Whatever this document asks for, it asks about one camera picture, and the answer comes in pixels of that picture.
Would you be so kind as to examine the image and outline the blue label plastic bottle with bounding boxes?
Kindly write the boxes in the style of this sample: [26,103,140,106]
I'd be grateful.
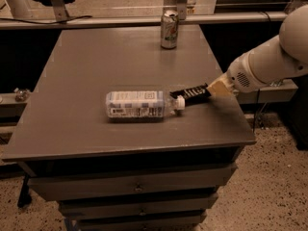
[106,90,185,119]

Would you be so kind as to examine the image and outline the black rxbar chocolate bar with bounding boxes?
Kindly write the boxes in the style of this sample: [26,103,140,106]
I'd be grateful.
[169,84,211,106]

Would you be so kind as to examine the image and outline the top grey drawer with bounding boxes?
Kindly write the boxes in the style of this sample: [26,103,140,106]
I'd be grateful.
[29,163,237,201]

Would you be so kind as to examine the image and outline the metal railing bar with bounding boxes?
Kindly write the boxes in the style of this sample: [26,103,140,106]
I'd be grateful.
[0,12,287,30]

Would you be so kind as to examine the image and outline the white pipe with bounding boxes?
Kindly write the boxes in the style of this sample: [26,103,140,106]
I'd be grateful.
[5,0,33,19]

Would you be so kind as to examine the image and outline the middle grey drawer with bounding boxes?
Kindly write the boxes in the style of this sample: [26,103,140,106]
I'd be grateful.
[60,192,218,219]

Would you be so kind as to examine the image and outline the bottom grey drawer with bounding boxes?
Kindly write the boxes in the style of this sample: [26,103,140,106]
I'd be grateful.
[78,211,206,231]

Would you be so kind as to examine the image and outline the small shiny crumpled object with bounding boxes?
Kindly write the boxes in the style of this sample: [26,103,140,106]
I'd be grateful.
[14,88,31,102]

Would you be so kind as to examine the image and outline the grey drawer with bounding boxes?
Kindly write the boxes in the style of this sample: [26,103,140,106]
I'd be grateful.
[78,211,206,231]
[29,163,237,201]
[60,192,218,219]

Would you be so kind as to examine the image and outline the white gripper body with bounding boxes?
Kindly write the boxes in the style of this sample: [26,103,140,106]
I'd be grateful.
[227,53,266,93]

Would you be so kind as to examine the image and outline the grey drawer cabinet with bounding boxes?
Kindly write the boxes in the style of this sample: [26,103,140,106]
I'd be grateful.
[1,24,257,231]

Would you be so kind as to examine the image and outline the black cable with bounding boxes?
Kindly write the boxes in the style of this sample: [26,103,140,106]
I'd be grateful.
[0,14,93,25]

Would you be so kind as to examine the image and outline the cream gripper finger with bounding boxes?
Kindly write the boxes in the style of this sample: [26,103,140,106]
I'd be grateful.
[210,73,233,90]
[207,82,237,96]

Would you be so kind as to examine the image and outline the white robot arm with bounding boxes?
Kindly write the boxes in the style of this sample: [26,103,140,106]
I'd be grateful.
[207,5,308,95]

